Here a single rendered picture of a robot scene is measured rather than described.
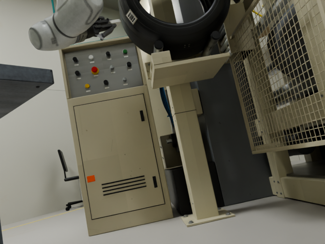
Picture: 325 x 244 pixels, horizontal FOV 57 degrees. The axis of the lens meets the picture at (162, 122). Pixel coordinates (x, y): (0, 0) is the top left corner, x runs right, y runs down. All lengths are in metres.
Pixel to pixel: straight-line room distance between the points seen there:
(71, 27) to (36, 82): 0.29
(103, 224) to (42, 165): 2.73
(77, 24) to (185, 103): 0.93
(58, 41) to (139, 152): 1.09
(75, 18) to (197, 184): 1.12
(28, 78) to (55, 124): 4.06
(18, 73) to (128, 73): 1.40
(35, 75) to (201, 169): 1.16
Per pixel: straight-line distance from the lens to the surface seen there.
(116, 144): 1.99
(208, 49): 1.62
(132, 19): 1.52
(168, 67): 1.42
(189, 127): 1.74
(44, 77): 0.83
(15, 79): 0.79
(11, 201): 4.44
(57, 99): 5.00
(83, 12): 0.99
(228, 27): 1.89
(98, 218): 2.02
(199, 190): 1.73
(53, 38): 1.09
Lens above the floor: 0.35
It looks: 8 degrees up
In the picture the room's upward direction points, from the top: 12 degrees counter-clockwise
